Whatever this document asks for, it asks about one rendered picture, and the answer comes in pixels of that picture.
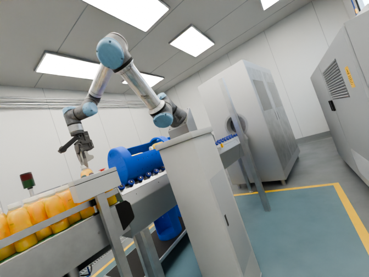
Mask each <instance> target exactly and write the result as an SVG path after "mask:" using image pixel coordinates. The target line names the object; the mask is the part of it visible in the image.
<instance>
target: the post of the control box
mask: <svg viewBox="0 0 369 277"><path fill-rule="evenodd" d="M94 198H95V200H96V204H97V207H98V210H99V213H100V216H101V219H102V222H103V225H104V228H105V231H106V233H107V237H108V240H109V243H110V246H111V249H112V252H113V255H114V258H115V261H116V265H117V267H118V270H119V273H120V276H121V277H133V276H132V273H131V270H130V267H129V264H128V261H127V258H126V255H125V252H124V249H123V246H122V243H121V240H120V237H119V234H118V231H117V228H116V225H115V222H114V219H113V216H112V213H111V210H110V207H109V204H108V201H107V198H106V195H105V192H104V193H101V194H100V195H98V196H95V197H94Z"/></svg>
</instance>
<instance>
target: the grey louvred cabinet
mask: <svg viewBox="0 0 369 277"><path fill-rule="evenodd" d="M310 79H311V82H312V85H313V87H314V90H315V92H316V95H317V98H318V101H319V103H320V106H321V108H322V111H323V114H324V116H325V119H326V122H327V125H328V127H329V130H330V132H331V135H332V138H333V141H334V143H335V146H336V148H337V151H338V154H339V155H340V156H341V157H342V159H343V160H344V161H345V162H346V163H347V164H348V165H349V167H351V168H352V170H353V171H354V172H355V173H357V175H358V176H359V177H360V178H361V179H362V180H363V181H364V183H365V184H366V185H367V186H368V187H369V10H368V11H366V12H364V13H362V14H360V15H358V16H356V17H354V18H352V19H350V20H348V21H346V22H345V23H344V24H343V25H342V27H341V28H340V30H339V31H338V33H337V35H336V37H335V38H334V40H333V41H332V43H331V45H330V46H329V48H328V50H327V51H326V53H325V55H324V56H323V57H322V59H321V61H320V62H319V64H318V66H317V67H316V69H315V71H314V72H313V73H312V75H311V77H310Z"/></svg>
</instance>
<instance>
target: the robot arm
mask: <svg viewBox="0 0 369 277"><path fill-rule="evenodd" d="M96 54H97V58H98V60H99V61H100V65H99V68H98V70H97V73H96V75H95V77H94V80H93V82H92V85H91V87H90V90H89V92H88V94H87V96H86V98H85V100H84V101H83V102H82V104H81V105H80V106H79V107H77V108H76V107H74V106H68V107H65V108H63V110H62V111H63V117H64V119H65V122H66V125H67V127H68V130H69V133H70V135H71V137H73V138H72V139H71V140H70V141H68V142H67V143H66V144H65V145H64V146H61V147H59V150H58V152H59V153H60V154H62V153H64V152H66V151H67V149H68V148H69V147H70V146H71V145H72V144H73V143H74V142H75V143H74V149H75V152H76V155H77V158H78V160H79V162H80V164H81V165H85V166H86V167H88V161H90V160H91V159H93V158H94V156H93V155H90V154H88V151H90V150H92V149H93V148H94V145H93V142H92V140H91V139H90V136H89V134H88V131H84V129H83V126H82V122H81V120H84V119H86V118H88V117H91V116H94V115H95V114H97V113H98V108H97V105H98V103H99V102H100V99H101V97H102V95H103V93H104V90H105V88H106V86H107V84H108V82H109V80H110V78H111V76H112V74H113V72H114V73H115V74H120V75H121V77H122V78H123V79H124V80H125V81H126V82H127V84H128V85H129V86H130V88H132V90H133V91H134V92H135V94H136V95H137V96H138V97H139V98H140V99H141V101H142V102H143V103H144V104H145V105H146V107H147V108H148V113H149V114H150V115H151V117H152V118H153V122H154V125H155V126H157V127H159V128H167V127H169V126H171V127H172V128H175V127H177V126H179V125H180V124H182V122H183V121H184V120H185V118H186V115H187V113H186V112H185V111H184V110H183V109H181V108H179V107H177V106H176V105H175V104H174V102H173V101H172V100H171V99H169V98H168V96H167V95H166V94H164V93H160V94H158V95H156V94H155V92H154V91H153V90H152V88H151V87H150V86H149V85H148V83H147V82H146V81H145V79H144V78H143V76H142V75H141V74H140V72H139V71H138V70H137V68H136V67H135V66H134V64H133V58H132V56H131V55H130V54H129V52H128V44H127V41H126V40H125V38H124V37H123V36H121V35H120V34H118V33H115V32H112V33H109V34H107V35H106V37H105V38H103V39H101V40H100V41H99V43H98V45H97V48H96ZM77 140H78V141H77Z"/></svg>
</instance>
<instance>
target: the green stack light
mask: <svg viewBox="0 0 369 277"><path fill-rule="evenodd" d="M21 183H22V185H23V188H24V189H27V188H29V187H33V186H36V184H35V181H34V179H30V180H26V181H23V182H21Z"/></svg>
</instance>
